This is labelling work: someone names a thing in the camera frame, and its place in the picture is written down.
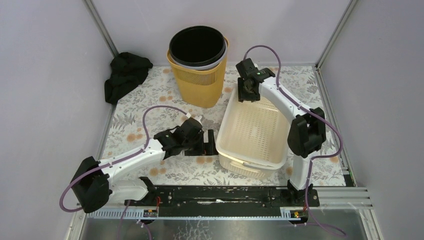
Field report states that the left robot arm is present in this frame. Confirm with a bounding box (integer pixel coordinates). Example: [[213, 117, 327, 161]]
[[70, 117, 218, 213]]

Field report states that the black crumpled cloth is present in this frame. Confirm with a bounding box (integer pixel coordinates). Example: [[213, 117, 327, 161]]
[[104, 52, 153, 105]]

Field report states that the yellow plastic waste basket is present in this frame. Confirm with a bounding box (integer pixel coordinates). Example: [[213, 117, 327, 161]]
[[166, 39, 229, 108]]

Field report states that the black round bucket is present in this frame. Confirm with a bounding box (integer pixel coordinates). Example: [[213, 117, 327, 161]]
[[169, 25, 227, 67]]

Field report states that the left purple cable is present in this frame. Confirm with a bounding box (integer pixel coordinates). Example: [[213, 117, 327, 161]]
[[59, 105, 200, 240]]

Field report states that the white perforated basket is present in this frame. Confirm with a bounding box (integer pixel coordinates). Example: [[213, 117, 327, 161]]
[[215, 88, 290, 172]]

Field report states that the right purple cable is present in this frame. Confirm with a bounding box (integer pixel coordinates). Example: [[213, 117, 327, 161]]
[[243, 44, 347, 240]]

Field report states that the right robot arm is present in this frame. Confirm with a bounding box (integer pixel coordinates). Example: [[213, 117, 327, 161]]
[[236, 58, 327, 206]]

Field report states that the floral patterned table mat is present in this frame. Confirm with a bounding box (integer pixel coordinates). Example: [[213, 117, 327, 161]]
[[101, 65, 346, 187]]

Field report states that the purple cable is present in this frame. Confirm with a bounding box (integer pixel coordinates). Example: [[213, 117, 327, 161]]
[[243, 44, 347, 240], [59, 105, 200, 240]]

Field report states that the grey bucket under black one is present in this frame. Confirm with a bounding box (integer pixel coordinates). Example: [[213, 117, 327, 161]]
[[168, 39, 229, 71]]

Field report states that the cream large container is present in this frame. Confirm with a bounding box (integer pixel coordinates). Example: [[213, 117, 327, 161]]
[[219, 155, 279, 180]]

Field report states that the aluminium frame rail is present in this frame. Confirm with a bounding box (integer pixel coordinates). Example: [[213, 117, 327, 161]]
[[65, 187, 382, 240]]

